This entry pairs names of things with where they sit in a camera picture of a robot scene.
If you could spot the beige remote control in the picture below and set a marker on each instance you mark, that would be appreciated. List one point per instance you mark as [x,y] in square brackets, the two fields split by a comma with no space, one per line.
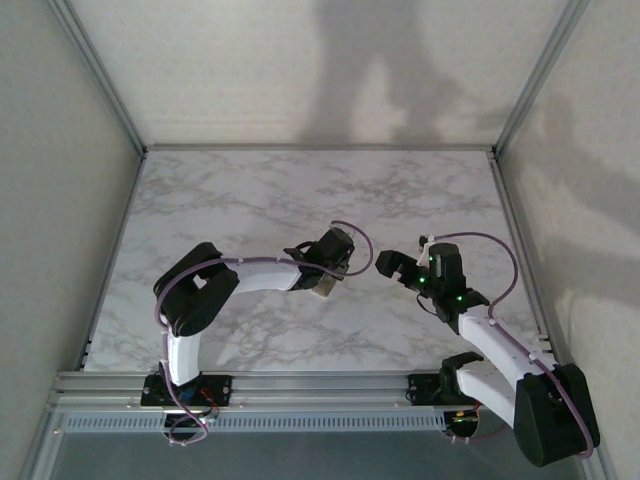
[325,289]

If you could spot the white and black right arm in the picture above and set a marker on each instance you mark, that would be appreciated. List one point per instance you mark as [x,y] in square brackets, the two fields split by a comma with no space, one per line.
[550,425]

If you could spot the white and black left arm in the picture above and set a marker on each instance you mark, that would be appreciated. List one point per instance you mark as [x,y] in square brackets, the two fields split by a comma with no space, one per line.
[195,295]

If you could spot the controller board with LED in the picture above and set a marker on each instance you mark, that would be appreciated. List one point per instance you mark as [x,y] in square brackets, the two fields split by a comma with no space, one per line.
[462,425]
[200,422]

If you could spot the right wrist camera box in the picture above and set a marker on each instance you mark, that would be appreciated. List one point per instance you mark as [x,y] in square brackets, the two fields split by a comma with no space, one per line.
[425,247]

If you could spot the aluminium side rail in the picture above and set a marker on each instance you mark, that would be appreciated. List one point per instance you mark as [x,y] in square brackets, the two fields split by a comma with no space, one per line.
[115,255]
[507,210]

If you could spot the thin aluminium frame rail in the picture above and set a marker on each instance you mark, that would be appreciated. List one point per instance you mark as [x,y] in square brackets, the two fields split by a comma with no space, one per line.
[320,147]

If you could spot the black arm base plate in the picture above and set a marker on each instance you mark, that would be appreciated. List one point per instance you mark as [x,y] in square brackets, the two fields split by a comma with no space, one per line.
[150,392]
[417,390]

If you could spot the wide aluminium base rail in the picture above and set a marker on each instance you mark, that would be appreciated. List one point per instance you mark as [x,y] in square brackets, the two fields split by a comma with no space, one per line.
[320,390]

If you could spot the aluminium frame post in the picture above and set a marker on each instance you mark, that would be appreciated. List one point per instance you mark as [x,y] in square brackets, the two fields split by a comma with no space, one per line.
[102,80]
[595,472]
[535,80]
[45,440]

